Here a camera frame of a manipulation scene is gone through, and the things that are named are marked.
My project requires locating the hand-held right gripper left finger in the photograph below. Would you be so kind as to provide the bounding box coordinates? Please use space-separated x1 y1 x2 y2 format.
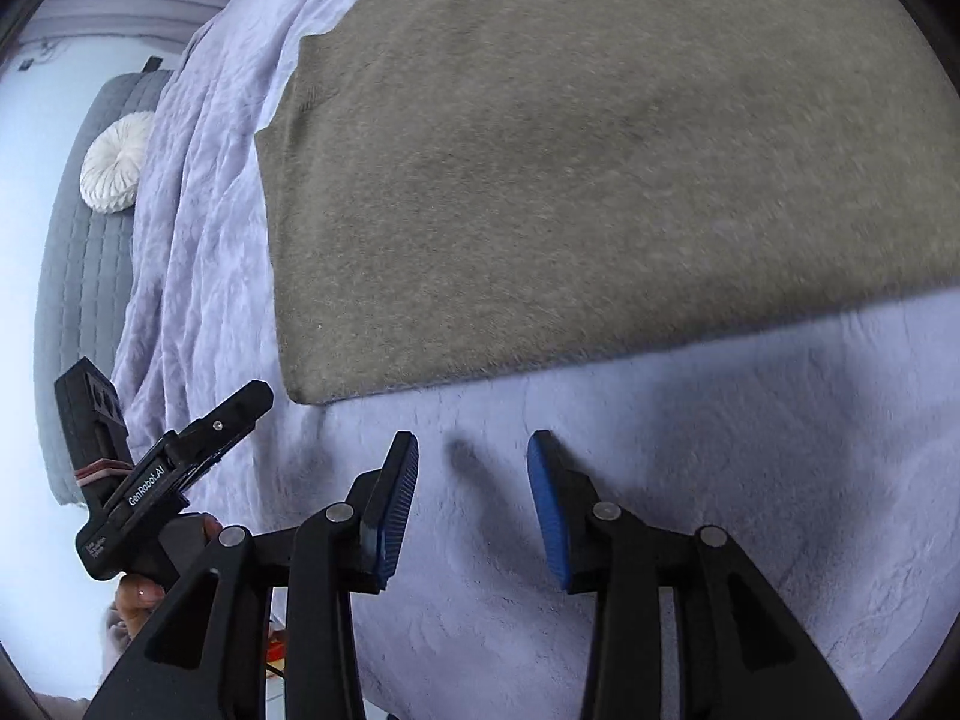
82 431 419 720

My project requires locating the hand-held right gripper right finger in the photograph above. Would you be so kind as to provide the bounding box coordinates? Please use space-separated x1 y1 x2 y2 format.
526 430 863 720

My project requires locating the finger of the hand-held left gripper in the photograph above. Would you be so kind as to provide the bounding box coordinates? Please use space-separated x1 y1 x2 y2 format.
161 381 275 482

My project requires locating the olive brown knit sweater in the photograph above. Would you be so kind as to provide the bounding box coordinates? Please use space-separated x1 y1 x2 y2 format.
255 0 955 406

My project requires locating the person's left hand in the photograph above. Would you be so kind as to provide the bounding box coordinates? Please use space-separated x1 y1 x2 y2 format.
112 514 224 640

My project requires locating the grey quilted headboard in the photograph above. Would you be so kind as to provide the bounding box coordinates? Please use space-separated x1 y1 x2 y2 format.
34 71 177 507

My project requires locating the lavender fleece blanket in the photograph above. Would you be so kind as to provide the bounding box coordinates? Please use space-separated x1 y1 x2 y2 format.
105 0 955 720

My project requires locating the round white pleated cushion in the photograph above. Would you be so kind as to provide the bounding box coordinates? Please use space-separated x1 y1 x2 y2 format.
80 111 157 215

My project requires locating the grey curtain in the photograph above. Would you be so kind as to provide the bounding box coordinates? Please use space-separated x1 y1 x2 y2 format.
26 0 260 42

